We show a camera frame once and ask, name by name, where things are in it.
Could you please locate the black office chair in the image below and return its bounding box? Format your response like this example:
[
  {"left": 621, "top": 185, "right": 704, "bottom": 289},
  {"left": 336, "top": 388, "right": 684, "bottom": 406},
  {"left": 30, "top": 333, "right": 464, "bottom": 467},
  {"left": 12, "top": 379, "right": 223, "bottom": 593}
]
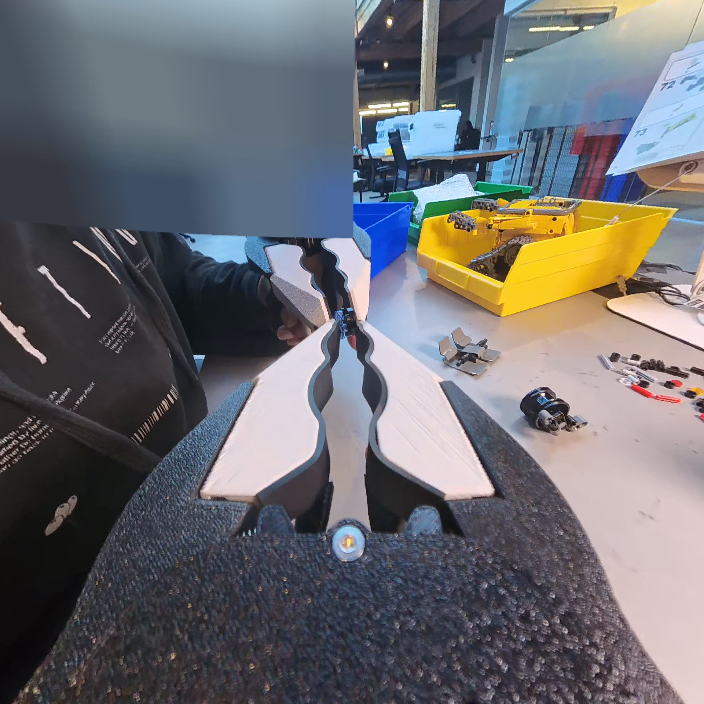
[{"left": 388, "top": 130, "right": 419, "bottom": 193}]

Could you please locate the long wooden table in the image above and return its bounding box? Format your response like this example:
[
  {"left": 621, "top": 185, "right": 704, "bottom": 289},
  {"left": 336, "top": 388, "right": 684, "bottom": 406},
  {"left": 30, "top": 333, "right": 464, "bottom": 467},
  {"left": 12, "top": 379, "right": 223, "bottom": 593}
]
[{"left": 363, "top": 148, "right": 523, "bottom": 185}]

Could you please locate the pile of small brick pieces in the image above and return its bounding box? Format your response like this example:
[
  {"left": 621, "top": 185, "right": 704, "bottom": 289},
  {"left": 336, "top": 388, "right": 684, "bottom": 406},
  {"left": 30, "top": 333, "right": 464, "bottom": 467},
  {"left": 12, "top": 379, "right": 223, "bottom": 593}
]
[{"left": 598, "top": 352, "right": 704, "bottom": 421}]

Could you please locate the instruction booklet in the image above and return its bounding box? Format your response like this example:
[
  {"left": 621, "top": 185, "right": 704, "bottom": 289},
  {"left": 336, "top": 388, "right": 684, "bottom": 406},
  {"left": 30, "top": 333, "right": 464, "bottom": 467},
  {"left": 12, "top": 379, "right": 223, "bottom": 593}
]
[{"left": 605, "top": 38, "right": 704, "bottom": 177}]

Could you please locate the black toy wheel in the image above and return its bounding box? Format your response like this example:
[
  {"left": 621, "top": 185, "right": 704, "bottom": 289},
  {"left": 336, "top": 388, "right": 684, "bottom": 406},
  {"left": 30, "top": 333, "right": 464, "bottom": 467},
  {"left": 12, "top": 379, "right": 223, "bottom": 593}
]
[{"left": 520, "top": 386, "right": 570, "bottom": 432}]

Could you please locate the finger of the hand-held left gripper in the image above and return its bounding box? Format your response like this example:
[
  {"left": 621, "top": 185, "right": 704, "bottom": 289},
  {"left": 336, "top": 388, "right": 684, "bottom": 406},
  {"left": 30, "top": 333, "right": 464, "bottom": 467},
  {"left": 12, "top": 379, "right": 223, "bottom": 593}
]
[
  {"left": 320, "top": 236, "right": 372, "bottom": 322},
  {"left": 264, "top": 243, "right": 335, "bottom": 330}
]

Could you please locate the small grey connector assembly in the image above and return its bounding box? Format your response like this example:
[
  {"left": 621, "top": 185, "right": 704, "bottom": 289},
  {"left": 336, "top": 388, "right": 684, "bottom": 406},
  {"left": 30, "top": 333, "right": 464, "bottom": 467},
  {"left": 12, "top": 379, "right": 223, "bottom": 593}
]
[{"left": 542, "top": 410, "right": 588, "bottom": 435}]

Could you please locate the person's left hand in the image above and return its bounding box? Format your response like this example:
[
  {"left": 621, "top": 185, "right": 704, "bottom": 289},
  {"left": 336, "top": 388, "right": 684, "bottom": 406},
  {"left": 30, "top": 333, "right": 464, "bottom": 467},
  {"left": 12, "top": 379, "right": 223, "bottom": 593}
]
[{"left": 276, "top": 305, "right": 314, "bottom": 347}]

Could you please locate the person's left forearm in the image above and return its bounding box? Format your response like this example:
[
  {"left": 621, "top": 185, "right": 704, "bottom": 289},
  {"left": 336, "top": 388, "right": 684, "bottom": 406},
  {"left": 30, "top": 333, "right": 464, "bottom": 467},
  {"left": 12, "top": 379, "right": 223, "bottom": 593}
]
[{"left": 176, "top": 234, "right": 287, "bottom": 353}]

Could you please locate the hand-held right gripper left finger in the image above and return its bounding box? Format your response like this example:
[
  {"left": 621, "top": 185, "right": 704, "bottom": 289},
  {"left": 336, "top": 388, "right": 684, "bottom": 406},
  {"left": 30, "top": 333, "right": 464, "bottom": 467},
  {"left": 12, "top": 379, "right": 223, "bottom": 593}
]
[{"left": 199, "top": 320, "right": 342, "bottom": 534}]

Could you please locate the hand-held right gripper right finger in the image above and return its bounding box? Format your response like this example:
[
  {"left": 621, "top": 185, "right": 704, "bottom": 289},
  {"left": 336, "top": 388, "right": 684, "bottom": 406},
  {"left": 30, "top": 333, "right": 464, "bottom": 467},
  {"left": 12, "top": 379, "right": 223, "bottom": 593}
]
[{"left": 355, "top": 318, "right": 497, "bottom": 533}]

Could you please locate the yellow tracked robot model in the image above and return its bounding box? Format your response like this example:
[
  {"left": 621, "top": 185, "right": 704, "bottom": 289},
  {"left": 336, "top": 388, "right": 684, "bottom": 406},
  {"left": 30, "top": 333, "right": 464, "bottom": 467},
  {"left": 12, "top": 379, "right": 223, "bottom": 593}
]
[{"left": 447, "top": 196, "right": 583, "bottom": 278}]

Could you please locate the grey panel brick assembly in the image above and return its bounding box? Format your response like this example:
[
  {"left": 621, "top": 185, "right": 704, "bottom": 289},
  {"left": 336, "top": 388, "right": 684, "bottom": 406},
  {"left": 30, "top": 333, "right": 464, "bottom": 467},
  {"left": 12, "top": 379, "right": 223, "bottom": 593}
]
[{"left": 438, "top": 327, "right": 502, "bottom": 377}]

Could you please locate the black cable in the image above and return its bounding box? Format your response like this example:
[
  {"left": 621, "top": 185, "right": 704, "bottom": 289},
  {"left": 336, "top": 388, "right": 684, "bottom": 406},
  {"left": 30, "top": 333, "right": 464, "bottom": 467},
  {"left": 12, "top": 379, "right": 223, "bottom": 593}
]
[{"left": 616, "top": 264, "right": 699, "bottom": 306}]

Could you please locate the white cloth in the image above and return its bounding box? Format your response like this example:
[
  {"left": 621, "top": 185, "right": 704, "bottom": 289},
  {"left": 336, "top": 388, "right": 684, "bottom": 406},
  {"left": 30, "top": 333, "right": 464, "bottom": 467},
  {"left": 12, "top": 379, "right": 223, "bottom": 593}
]
[{"left": 412, "top": 173, "right": 485, "bottom": 221}]

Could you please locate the wooden pillar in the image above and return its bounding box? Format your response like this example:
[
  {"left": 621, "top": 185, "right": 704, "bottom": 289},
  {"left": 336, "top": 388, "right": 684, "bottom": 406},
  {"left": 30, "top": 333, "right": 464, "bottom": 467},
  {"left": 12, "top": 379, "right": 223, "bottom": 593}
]
[{"left": 419, "top": 0, "right": 441, "bottom": 111}]

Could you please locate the green plastic bin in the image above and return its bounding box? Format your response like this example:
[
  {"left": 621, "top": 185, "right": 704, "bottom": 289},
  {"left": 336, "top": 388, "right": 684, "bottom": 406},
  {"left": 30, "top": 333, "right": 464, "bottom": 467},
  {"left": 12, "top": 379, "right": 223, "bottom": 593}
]
[{"left": 388, "top": 181, "right": 533, "bottom": 245}]

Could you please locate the yellow plastic bin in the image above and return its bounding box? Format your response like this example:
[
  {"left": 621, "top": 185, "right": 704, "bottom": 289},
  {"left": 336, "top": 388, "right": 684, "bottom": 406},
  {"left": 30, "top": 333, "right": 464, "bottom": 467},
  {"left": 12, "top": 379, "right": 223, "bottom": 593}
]
[{"left": 416, "top": 198, "right": 678, "bottom": 318}]

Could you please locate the white booklet stand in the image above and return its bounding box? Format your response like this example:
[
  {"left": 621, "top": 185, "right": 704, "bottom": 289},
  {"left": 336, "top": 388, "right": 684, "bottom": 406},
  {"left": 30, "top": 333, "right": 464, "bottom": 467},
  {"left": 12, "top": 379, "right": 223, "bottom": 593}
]
[{"left": 606, "top": 159, "right": 704, "bottom": 350}]

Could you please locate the rack of hanging clothes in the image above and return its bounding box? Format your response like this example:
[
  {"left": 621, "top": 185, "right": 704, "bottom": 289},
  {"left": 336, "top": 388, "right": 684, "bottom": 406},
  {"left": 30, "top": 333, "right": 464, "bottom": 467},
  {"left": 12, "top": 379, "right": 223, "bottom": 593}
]
[{"left": 511, "top": 118, "right": 647, "bottom": 201}]

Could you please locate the blue plastic bin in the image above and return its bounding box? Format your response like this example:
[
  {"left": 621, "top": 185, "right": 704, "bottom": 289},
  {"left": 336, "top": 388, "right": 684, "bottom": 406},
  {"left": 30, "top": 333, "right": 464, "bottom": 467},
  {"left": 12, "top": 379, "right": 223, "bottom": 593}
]
[{"left": 353, "top": 202, "right": 414, "bottom": 280}]

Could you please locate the white storage box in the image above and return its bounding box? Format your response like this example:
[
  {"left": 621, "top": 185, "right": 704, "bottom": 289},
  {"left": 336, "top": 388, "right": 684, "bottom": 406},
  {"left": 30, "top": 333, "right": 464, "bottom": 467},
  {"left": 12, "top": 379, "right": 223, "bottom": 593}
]
[{"left": 410, "top": 109, "right": 463, "bottom": 157}]

